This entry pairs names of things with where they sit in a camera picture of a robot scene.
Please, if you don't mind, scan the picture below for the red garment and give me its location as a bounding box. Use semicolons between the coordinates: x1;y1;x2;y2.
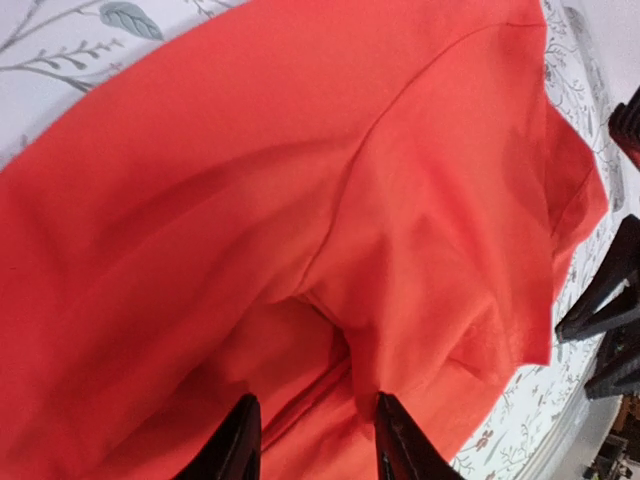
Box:
0;0;611;480

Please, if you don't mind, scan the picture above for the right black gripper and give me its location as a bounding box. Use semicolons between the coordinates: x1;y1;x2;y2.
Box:
608;88;640;170

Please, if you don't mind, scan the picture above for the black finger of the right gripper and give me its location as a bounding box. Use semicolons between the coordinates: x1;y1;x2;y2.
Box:
584;334;639;400
555;214;639;341

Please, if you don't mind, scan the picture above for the front aluminium rail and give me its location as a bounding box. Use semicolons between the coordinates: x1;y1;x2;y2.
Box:
494;349;631;480

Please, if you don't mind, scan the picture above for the floral patterned table cloth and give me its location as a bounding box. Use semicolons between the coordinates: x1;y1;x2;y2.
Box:
0;0;640;480

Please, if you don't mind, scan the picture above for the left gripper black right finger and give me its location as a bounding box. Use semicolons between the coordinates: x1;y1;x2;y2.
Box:
374;392;463;480

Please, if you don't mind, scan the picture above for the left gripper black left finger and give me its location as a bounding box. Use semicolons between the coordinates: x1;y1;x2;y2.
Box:
187;394;262;480

